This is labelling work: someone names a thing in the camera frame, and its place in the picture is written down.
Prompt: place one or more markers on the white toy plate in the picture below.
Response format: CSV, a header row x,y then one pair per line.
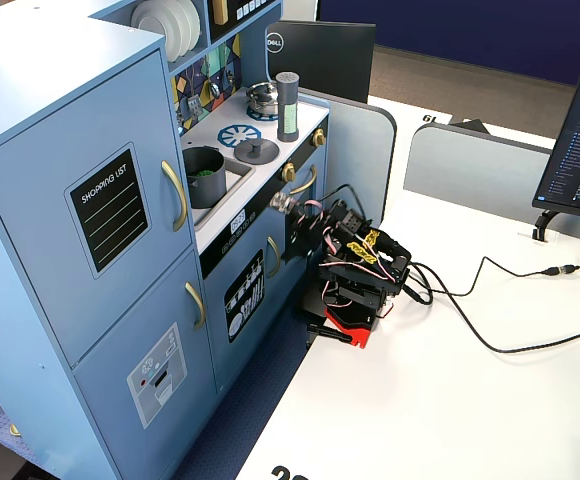
x,y
152,25
196,25
185,30

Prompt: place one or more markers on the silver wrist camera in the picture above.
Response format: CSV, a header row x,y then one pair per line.
x,y
280,202

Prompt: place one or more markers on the yellow printed tag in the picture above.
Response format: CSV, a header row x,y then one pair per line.
x,y
371,236
361,251

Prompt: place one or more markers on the green peas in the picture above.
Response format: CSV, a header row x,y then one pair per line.
x,y
202,173

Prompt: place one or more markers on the black table clamp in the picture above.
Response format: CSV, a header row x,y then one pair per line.
x,y
327,332

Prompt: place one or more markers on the grey desk divider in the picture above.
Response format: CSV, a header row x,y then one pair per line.
x,y
470,170

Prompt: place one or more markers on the steel toy pot with lid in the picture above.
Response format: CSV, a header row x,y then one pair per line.
x,y
261,97

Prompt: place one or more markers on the black Dell monitor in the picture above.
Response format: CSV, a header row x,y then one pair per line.
x,y
330,60

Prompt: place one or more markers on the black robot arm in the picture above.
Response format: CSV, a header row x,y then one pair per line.
x,y
355,285

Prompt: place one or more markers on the grey salt shaker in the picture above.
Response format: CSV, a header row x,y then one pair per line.
x,y
287,107

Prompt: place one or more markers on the red robot base plate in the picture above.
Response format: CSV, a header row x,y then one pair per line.
x,y
352,332

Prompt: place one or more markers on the blue toy kitchen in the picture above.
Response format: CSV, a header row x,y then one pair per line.
x,y
45,100

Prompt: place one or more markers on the gold stove knob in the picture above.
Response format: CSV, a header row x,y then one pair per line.
x,y
288,172
318,137

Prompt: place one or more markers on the grey toy spatula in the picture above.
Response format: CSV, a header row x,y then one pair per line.
x,y
194,106

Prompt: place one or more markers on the metal toy utensil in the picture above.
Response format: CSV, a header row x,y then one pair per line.
x,y
230,77

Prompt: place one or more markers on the metal toy spoon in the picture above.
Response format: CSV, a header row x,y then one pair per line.
x,y
213,89

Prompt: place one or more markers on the grey pot lid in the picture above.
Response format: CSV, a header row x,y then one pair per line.
x,y
256,150

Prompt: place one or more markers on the blue-grey desk divider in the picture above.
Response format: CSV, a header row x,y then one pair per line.
x,y
360,150

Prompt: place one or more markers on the grey pot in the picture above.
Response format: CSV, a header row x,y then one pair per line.
x,y
207,192

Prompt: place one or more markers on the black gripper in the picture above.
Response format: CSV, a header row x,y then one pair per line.
x,y
301,223

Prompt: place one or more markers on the black folded card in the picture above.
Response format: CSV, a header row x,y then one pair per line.
x,y
477,127

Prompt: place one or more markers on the navy partition panel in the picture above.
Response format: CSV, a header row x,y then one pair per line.
x,y
470,30

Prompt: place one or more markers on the small gold knob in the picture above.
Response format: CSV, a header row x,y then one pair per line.
x,y
15,430

